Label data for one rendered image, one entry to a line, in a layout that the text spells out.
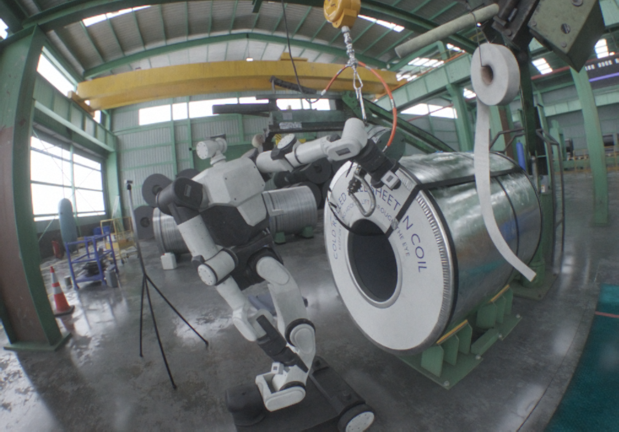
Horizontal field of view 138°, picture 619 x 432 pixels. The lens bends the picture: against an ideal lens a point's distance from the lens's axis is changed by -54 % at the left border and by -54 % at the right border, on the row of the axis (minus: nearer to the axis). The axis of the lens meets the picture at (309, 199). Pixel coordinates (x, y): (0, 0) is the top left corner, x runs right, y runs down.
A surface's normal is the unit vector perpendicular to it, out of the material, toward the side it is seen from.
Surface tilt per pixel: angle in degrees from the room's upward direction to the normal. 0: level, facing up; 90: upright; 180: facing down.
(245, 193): 80
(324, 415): 0
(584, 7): 89
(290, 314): 90
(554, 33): 89
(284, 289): 90
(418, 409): 0
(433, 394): 0
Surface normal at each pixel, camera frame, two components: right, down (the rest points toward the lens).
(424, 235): -0.92, 0.15
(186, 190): 0.81, -0.26
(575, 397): -0.14, -0.99
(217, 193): 0.23, -0.03
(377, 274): 0.16, -0.72
